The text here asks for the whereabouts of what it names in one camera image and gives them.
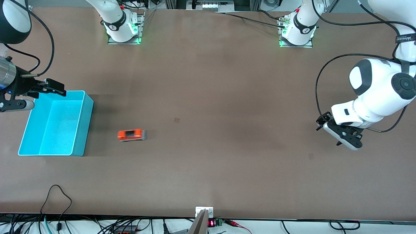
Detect thin black looped cable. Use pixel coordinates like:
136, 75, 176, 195
40, 185, 72, 232

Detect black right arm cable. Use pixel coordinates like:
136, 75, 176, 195
0, 0, 55, 77

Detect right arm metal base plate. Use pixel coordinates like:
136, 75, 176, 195
108, 9, 145, 45

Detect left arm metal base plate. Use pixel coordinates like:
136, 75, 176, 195
279, 15, 313, 48

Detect grey camera mount bar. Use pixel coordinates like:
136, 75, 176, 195
188, 209, 209, 234

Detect orange black power strip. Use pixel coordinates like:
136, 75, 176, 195
112, 226, 138, 234

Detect red clip lead wires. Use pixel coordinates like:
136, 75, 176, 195
224, 219, 252, 234

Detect short black table cable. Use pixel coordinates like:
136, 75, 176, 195
256, 10, 286, 21

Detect thick black table cable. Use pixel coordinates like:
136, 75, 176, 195
213, 11, 288, 29

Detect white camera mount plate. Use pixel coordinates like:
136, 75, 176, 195
195, 207, 214, 218

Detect black coiled cable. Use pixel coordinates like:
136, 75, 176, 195
329, 220, 360, 230

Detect blue plastic box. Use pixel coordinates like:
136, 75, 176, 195
18, 90, 94, 157

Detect orange toy bus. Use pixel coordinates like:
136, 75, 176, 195
117, 129, 147, 142

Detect black equipment rack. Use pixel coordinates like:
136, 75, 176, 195
165, 0, 262, 12

